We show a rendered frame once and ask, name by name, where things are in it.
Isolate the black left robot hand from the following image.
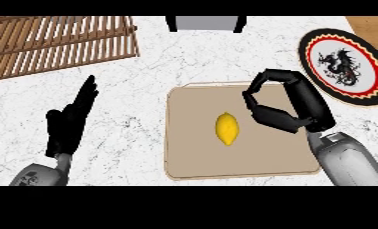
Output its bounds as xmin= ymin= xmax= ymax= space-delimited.
xmin=45 ymin=74 xmax=101 ymax=159

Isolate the brown wooden board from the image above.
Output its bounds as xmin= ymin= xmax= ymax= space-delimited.
xmin=344 ymin=16 xmax=378 ymax=51

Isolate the yellow lemon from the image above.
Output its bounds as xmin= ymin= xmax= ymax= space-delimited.
xmin=214 ymin=111 xmax=241 ymax=147

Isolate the brown wooden slatted rack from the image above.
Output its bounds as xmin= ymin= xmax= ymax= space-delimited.
xmin=0 ymin=16 xmax=142 ymax=81

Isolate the beige tray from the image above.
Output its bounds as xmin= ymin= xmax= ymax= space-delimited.
xmin=163 ymin=81 xmax=322 ymax=181

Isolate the dragon print plate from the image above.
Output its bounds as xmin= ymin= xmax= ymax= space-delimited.
xmin=297 ymin=27 xmax=378 ymax=107

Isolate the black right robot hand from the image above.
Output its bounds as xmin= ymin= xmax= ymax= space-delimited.
xmin=241 ymin=68 xmax=338 ymax=135

